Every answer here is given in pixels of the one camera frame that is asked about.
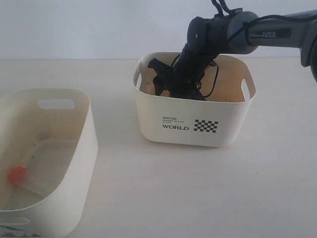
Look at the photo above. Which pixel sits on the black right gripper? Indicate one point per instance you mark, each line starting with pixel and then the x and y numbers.
pixel 182 78

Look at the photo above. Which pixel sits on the cream bin with WORLD label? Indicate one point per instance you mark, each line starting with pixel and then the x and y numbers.
pixel 215 122

